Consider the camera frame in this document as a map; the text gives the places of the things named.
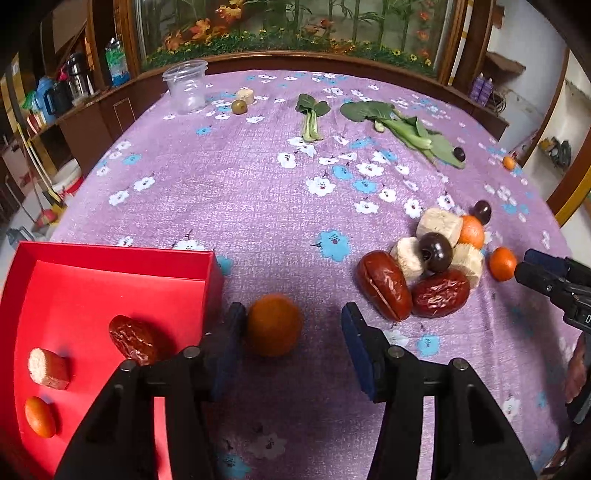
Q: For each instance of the small bok choy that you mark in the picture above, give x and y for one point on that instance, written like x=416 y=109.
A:
x=310 y=122

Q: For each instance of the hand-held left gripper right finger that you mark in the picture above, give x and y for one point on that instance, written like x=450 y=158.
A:
x=358 y=355

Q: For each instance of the orange mandarin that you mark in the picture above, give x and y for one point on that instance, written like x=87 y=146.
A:
x=274 y=325

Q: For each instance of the clear plastic cup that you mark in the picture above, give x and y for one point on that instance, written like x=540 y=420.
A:
x=187 y=87

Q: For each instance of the large bok choy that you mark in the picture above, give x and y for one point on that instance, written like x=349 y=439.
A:
x=406 y=131

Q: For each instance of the wooden wall shelf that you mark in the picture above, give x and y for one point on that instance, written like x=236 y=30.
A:
x=505 y=62

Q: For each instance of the blue jug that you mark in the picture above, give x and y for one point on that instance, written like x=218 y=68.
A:
x=45 y=99

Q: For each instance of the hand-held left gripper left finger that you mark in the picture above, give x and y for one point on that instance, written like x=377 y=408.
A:
x=231 y=350

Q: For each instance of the black mug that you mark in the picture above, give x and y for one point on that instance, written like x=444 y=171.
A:
x=61 y=98

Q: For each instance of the tiny orange kumquat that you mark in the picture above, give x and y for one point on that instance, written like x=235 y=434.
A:
x=509 y=162

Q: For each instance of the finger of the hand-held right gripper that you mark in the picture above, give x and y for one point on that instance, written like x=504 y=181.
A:
x=535 y=279
x=549 y=262

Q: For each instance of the yellow broom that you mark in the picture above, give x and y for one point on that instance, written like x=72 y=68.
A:
x=40 y=173

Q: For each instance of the large dark plum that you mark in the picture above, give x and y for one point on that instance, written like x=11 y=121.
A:
x=436 y=254

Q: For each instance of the peeled banana piece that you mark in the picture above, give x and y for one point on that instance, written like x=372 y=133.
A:
x=438 y=224
x=245 y=96
x=406 y=256
x=468 y=263

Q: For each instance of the steel thermos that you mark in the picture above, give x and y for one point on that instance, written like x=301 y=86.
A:
x=77 y=76

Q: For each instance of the black and yellow tool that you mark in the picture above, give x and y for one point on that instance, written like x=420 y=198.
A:
x=556 y=151

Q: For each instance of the green label plastic bottle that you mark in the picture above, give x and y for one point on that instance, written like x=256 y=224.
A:
x=116 y=62

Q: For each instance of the purple bottle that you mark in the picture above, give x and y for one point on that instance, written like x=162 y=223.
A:
x=477 y=88
x=486 y=90

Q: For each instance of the flower picture panel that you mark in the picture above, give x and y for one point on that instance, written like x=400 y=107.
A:
x=300 y=27

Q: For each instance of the red date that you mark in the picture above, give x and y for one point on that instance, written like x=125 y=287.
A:
x=438 y=293
x=131 y=339
x=383 y=286

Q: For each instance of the dark grape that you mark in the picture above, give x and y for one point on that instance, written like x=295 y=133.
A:
x=458 y=153

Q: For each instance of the purple floral tablecloth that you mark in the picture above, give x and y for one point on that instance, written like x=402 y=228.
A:
x=231 y=194

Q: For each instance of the white bucket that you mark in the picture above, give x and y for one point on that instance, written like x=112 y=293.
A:
x=67 y=180

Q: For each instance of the red box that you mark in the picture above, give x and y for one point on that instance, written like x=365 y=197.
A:
x=92 y=286

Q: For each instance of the banana piece with brown peel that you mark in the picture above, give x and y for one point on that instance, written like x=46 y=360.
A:
x=46 y=369

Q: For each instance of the green round fruit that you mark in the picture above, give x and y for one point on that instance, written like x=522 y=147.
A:
x=238 y=106

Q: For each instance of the small orange kumquat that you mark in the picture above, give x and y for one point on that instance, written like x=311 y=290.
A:
x=40 y=417

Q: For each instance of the small dark plum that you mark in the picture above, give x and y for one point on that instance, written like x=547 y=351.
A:
x=483 y=211

